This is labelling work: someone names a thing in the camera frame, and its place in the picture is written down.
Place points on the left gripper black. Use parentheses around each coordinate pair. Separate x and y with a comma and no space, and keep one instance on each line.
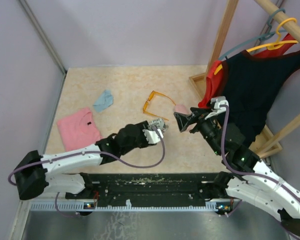
(142,126)

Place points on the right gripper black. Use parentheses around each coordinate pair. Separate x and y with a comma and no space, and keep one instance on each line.
(183,119)

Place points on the pink glasses case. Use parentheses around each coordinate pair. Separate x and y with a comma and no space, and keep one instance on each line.
(181,108)

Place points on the newspaper print glasses case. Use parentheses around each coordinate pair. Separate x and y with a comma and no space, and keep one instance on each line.
(159,123)

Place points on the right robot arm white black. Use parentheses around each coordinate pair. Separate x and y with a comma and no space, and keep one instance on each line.
(249,179)

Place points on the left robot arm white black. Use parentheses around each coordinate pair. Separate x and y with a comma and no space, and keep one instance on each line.
(32,176)

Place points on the orange sunglasses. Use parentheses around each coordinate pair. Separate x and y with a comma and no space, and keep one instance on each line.
(158,105)

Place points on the pink folded garment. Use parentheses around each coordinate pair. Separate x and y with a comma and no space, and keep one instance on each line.
(78,130)

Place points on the red tank top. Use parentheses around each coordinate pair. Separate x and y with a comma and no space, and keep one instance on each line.
(214,78)

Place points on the navy tank top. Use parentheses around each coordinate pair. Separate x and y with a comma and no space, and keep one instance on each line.
(251,86)

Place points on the wooden clothes rack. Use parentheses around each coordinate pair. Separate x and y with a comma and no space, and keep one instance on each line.
(266,143)

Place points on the yellow hanger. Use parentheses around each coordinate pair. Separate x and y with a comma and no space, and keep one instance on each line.
(280,32)

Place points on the teal hanger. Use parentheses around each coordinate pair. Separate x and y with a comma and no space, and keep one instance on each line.
(255,37)

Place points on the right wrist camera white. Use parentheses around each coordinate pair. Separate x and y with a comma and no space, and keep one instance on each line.
(217,106)

